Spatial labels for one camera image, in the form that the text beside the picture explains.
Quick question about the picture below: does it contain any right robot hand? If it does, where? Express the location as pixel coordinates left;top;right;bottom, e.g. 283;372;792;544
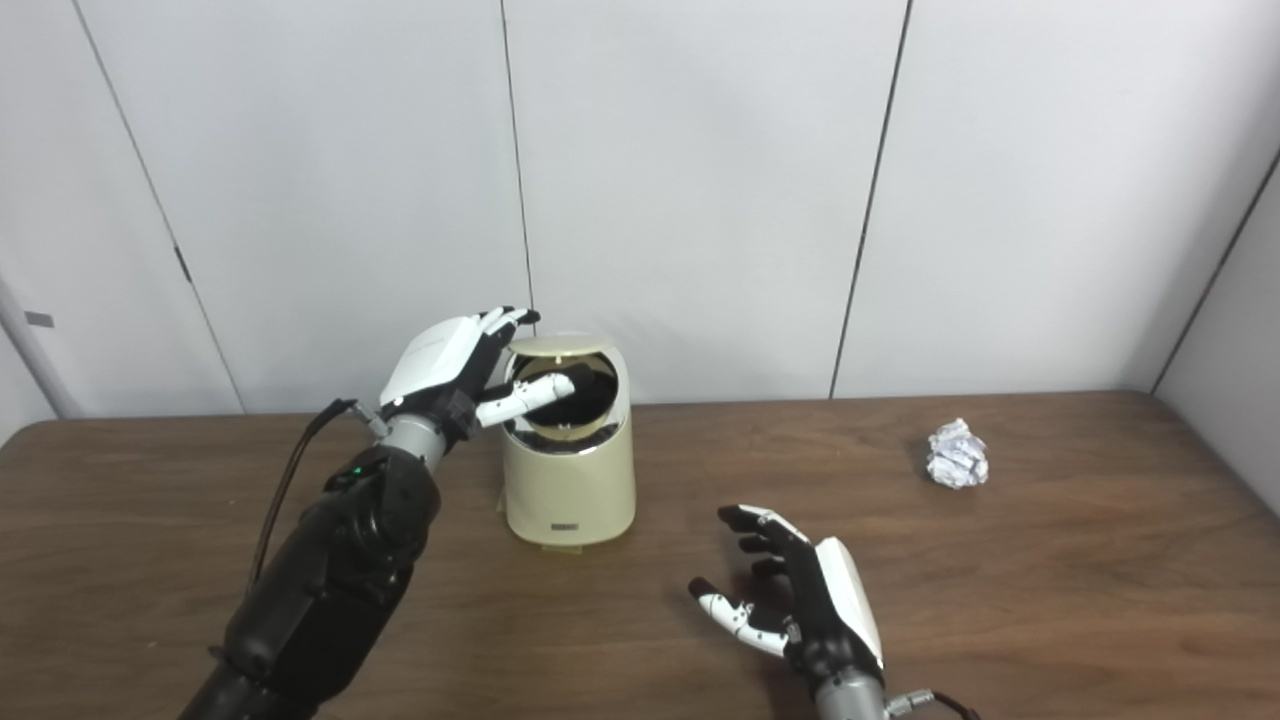
688;505;886;691

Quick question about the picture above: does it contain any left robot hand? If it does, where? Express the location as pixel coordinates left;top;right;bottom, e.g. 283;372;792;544
378;306;576;441

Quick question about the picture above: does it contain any cream round bin lid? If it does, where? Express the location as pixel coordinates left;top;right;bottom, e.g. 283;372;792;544
508;335;619;359

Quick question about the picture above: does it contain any white paper ball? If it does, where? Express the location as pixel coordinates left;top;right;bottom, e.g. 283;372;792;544
925;418;990;490

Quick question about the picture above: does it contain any black bin liner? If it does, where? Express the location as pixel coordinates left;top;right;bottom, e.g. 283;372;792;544
515;355;618;433

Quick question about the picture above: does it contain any cream-colored bin body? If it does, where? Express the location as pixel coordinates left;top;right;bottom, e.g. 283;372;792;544
498;335;637;549

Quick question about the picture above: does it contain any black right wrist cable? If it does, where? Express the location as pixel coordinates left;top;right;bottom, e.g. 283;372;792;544
885;688;981;720

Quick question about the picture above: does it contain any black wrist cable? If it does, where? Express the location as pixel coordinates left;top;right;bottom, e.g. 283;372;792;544
885;688;981;720
250;398;386;586

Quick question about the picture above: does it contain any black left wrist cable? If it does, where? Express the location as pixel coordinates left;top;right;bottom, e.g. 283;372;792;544
250;398;386;586

